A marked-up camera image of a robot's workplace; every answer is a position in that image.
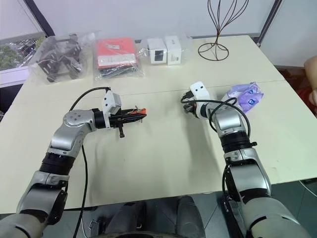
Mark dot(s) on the grey window frame post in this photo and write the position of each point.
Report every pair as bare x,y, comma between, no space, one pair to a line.
266,19

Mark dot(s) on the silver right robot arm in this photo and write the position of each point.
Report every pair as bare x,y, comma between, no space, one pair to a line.
227,121

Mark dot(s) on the black window frame post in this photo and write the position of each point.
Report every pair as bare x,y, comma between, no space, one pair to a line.
42,17

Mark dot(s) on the person's red garment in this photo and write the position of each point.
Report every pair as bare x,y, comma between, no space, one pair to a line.
304,96

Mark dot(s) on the clear bag with red cloth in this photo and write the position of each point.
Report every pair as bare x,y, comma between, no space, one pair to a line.
138,69

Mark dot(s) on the clear bag of white boxes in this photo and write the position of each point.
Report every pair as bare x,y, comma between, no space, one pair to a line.
142,49

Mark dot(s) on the plain white box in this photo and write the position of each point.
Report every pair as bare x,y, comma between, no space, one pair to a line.
174,49

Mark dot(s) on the black metal brackets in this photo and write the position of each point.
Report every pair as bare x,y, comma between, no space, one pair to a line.
62,59

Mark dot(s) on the orange hex key holder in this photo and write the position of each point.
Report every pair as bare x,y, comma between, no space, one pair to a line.
141,111

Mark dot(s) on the dark rounded shape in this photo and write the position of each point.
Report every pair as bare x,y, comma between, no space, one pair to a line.
189,215

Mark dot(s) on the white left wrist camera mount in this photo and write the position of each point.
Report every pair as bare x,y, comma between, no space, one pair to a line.
109,100

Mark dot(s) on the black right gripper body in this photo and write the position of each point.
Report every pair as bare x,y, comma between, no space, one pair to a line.
190,109

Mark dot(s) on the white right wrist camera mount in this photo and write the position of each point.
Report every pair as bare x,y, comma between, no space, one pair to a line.
199,90

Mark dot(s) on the purple tissue pack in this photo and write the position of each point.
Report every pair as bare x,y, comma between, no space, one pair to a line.
250,99

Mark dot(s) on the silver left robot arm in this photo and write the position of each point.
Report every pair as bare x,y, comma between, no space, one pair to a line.
74,119

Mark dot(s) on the white box with dark window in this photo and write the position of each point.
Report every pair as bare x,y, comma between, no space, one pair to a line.
157,50

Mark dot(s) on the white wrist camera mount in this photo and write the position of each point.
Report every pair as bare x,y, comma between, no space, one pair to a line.
199,90
109,100

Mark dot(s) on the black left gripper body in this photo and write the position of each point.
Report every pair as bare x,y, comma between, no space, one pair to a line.
115,121

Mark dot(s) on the clear bag of metal parts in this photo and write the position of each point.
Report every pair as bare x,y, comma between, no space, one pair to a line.
49,49

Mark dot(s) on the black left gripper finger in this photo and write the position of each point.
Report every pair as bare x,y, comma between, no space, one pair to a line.
132,119
130,112

